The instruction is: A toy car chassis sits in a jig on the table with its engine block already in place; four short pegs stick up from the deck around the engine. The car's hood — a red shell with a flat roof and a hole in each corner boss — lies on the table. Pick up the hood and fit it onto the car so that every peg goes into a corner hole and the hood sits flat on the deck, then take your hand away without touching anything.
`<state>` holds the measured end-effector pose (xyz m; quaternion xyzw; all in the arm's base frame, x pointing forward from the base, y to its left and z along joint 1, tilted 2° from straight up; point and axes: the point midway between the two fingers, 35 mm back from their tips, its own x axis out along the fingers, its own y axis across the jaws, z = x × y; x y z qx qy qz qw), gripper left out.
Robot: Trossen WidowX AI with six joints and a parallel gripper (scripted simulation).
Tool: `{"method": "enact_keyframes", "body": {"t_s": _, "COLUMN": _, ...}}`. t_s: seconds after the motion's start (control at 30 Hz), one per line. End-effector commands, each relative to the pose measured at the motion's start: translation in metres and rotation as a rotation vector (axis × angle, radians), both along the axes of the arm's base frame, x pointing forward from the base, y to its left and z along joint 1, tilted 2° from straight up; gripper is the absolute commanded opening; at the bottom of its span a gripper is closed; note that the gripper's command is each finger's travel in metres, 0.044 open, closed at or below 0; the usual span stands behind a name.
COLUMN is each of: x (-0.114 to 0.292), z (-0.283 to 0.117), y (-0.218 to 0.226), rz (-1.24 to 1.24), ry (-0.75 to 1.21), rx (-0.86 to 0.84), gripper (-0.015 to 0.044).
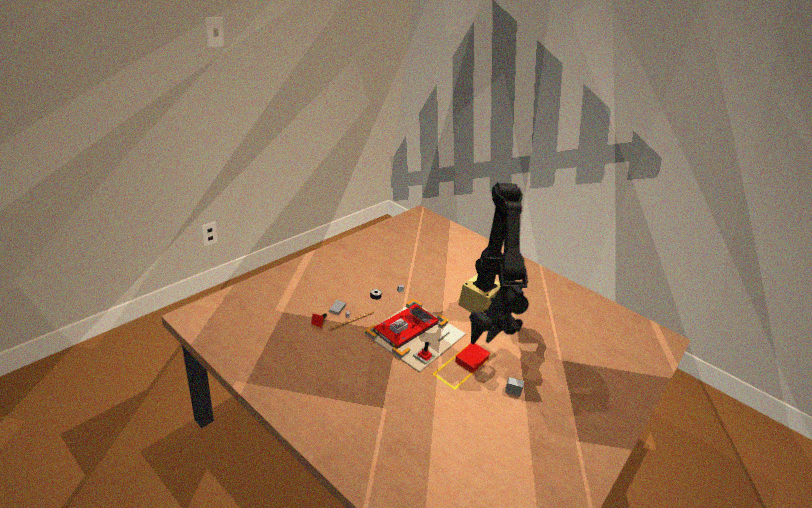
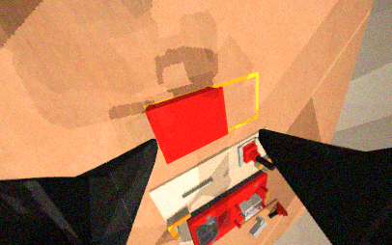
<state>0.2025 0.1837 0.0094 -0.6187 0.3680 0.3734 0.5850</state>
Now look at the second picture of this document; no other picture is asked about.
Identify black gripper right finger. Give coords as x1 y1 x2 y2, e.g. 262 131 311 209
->
258 129 392 245

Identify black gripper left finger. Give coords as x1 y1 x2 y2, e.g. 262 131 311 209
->
0 139 158 245

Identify white rectangular block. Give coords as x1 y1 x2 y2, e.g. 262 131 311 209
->
250 218 267 237

